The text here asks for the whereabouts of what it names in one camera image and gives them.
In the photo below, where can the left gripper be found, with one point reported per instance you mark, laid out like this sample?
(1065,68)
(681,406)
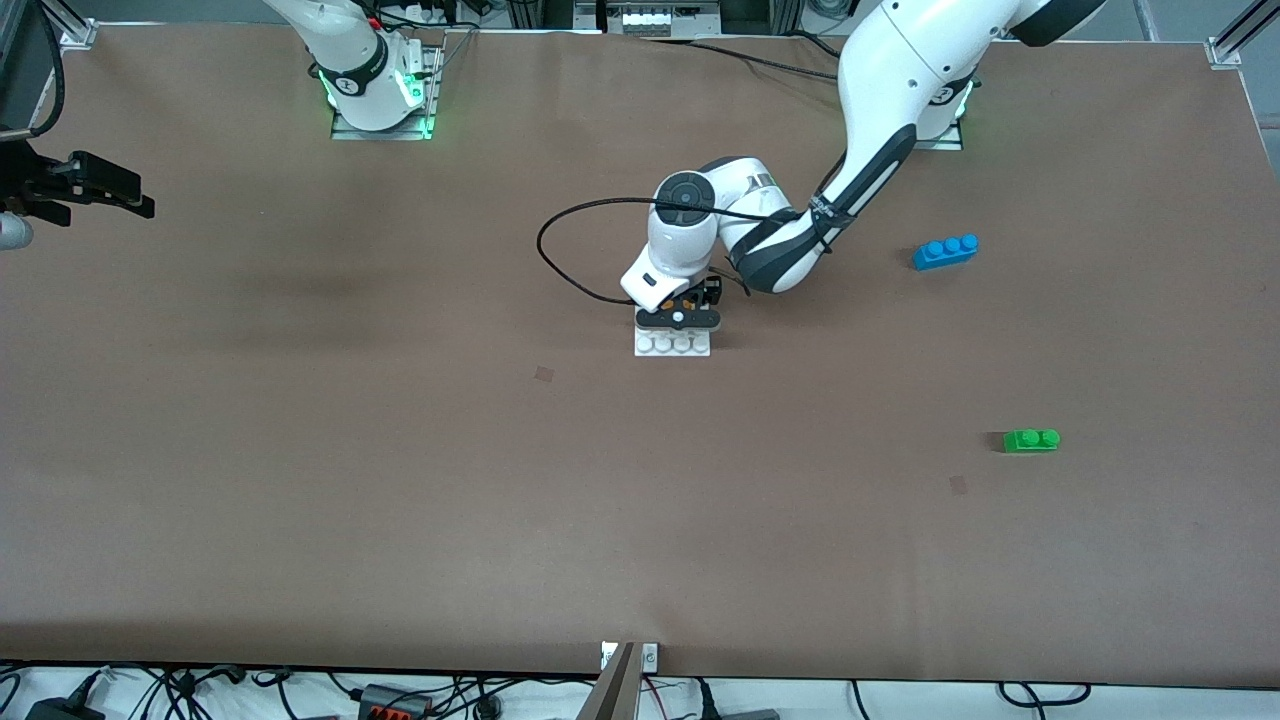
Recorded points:
(708,292)

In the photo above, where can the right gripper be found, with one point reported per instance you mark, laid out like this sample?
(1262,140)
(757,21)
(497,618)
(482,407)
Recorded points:
(42,182)

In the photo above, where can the white studded base plate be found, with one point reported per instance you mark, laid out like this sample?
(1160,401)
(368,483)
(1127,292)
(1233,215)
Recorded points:
(672,343)

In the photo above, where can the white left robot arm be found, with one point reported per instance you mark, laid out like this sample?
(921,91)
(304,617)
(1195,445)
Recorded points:
(900,70)

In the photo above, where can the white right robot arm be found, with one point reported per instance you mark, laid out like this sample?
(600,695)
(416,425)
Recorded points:
(352,60)

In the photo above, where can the blue three-stud block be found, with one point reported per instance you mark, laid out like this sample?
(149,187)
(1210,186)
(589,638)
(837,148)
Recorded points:
(945,252)

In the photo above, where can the white connector block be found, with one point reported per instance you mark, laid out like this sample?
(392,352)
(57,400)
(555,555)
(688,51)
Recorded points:
(646,18)

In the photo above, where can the green two-stud block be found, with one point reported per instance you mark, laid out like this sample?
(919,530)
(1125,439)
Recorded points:
(1031,441)

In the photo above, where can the black box with red connector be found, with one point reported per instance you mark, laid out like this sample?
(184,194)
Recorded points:
(392,702)

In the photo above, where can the black power adapter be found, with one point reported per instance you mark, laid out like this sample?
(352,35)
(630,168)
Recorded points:
(62,711)

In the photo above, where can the aluminium corner bracket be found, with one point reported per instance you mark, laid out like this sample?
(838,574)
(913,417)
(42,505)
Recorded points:
(1225,50)
(78,32)

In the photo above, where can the white table edge bracket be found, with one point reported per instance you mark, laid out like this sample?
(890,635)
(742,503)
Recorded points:
(650,656)

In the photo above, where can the metal post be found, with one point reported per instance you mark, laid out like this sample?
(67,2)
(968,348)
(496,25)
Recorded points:
(612,690)

